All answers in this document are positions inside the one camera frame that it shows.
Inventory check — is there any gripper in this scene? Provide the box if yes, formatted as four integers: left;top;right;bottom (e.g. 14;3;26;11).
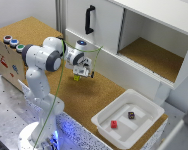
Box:
72;62;96;80

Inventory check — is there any pink block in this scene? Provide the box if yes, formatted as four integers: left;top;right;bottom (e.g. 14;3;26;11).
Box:
110;120;119;130

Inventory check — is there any purple block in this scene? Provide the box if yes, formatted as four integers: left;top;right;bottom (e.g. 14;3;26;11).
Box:
127;111;136;120

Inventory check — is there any white sliding door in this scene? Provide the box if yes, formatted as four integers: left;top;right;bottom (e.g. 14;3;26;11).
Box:
65;0;125;56

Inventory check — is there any green button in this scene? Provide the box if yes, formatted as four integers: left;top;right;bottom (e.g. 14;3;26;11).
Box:
15;43;26;54

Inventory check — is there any white plastic box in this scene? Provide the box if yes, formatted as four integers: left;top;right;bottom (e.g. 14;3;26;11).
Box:
90;88;166;150

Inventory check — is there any wooden drawer box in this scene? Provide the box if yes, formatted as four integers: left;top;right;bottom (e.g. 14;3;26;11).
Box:
0;16;64;92

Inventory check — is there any blue button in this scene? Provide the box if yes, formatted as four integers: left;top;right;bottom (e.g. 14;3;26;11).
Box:
9;38;20;48

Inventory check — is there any white cabinet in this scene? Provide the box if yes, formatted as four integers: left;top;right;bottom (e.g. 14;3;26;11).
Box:
62;0;188;107

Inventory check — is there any red button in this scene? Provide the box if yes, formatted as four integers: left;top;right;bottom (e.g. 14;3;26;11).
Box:
3;35;13;44

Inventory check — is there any green cable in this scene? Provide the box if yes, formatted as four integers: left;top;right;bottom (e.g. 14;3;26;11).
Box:
32;39;104;150

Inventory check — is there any black door handle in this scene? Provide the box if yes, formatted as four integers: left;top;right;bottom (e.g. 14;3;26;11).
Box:
84;4;96;36

